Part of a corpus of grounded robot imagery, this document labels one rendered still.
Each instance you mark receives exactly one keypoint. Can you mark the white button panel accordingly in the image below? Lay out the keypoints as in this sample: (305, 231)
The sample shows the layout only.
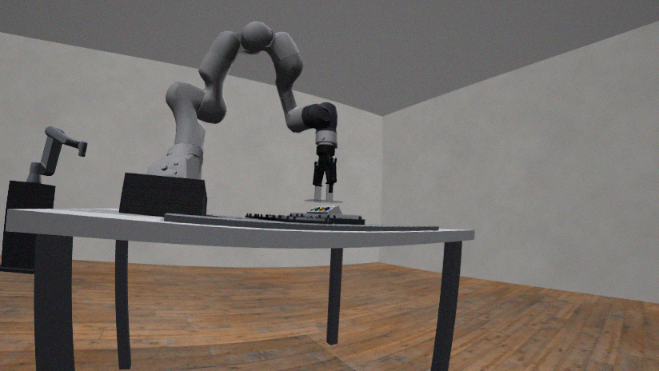
(325, 209)

